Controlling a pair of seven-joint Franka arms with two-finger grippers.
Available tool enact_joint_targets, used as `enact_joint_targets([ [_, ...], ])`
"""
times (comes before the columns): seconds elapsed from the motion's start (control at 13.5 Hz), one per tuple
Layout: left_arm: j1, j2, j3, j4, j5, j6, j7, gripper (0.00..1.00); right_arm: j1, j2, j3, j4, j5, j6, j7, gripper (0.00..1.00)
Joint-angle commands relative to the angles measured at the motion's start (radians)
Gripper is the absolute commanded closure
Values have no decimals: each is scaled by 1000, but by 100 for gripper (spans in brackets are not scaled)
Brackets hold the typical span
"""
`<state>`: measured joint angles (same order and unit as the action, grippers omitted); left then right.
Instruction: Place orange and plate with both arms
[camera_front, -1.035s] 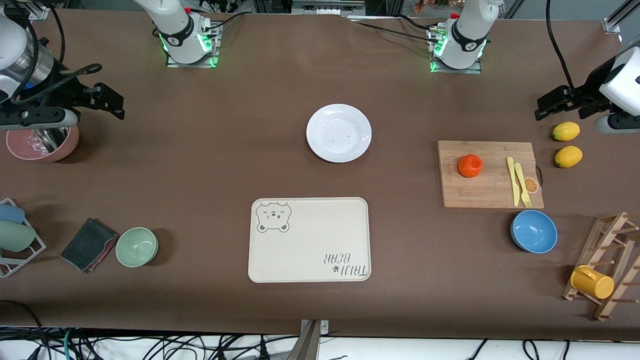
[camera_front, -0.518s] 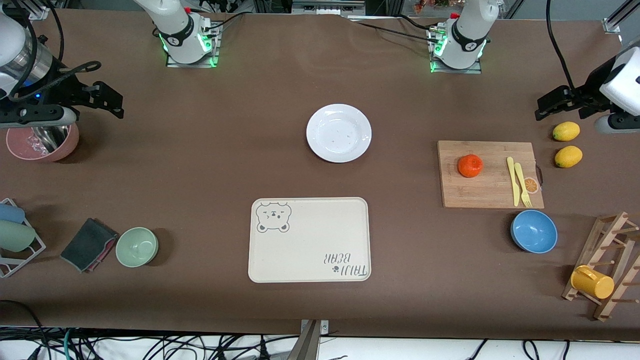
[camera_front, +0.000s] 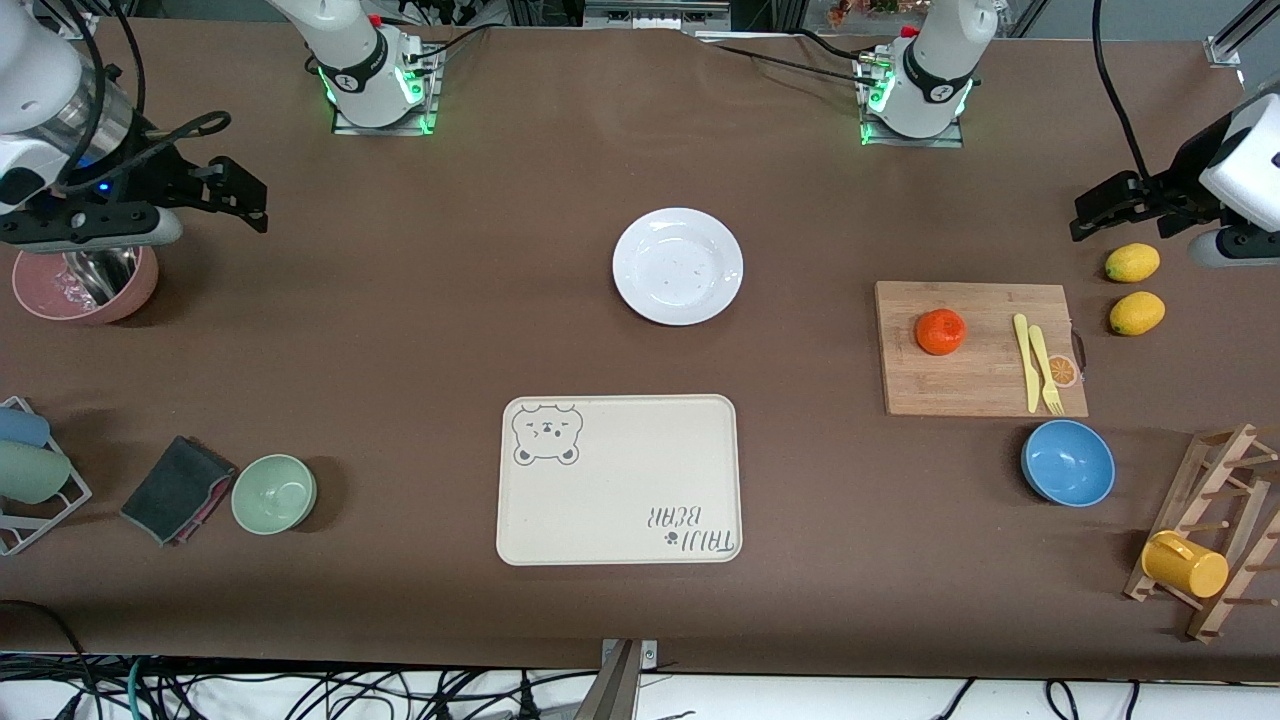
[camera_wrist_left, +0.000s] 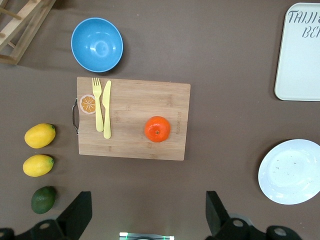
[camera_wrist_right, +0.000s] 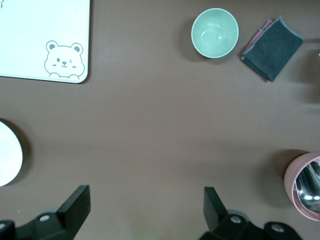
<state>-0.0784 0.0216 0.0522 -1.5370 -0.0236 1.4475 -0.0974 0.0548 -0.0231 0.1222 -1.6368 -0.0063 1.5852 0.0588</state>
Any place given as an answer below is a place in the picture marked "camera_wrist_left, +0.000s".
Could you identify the wooden cup rack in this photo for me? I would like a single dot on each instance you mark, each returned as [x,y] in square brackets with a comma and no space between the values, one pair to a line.
[25,32]

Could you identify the orange fruit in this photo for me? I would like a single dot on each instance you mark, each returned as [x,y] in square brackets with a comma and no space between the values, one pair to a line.
[157,129]

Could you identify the white round plate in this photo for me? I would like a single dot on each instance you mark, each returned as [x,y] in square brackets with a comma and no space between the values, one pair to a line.
[290,172]

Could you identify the blue bowl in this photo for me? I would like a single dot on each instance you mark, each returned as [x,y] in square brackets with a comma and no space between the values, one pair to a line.
[97,45]

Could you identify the yellow plastic fork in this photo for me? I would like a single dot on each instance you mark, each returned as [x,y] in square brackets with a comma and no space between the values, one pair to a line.
[99,112]

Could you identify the green avocado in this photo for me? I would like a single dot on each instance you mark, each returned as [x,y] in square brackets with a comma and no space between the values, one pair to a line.
[43,200]

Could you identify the orange slice piece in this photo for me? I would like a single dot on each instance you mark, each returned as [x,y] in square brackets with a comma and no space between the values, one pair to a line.
[87,104]

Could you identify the yellow plastic knife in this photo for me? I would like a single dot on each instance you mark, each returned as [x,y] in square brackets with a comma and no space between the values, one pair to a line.
[107,112]

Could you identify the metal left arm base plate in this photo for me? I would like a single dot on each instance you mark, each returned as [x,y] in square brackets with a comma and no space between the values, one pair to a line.
[147,236]

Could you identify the yellow lemon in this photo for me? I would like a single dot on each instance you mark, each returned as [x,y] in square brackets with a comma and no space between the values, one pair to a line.
[38,165]
[40,135]

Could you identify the cream tray with bear print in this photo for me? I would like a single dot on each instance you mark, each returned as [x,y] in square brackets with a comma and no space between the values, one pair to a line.
[300,70]

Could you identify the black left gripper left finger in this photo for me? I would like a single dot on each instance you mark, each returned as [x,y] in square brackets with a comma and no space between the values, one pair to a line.
[75,217]

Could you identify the wooden cutting board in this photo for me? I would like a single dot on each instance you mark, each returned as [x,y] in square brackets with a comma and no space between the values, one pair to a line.
[140,100]

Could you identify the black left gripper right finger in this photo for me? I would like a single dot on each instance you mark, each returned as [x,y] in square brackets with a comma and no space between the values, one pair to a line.
[217,217]

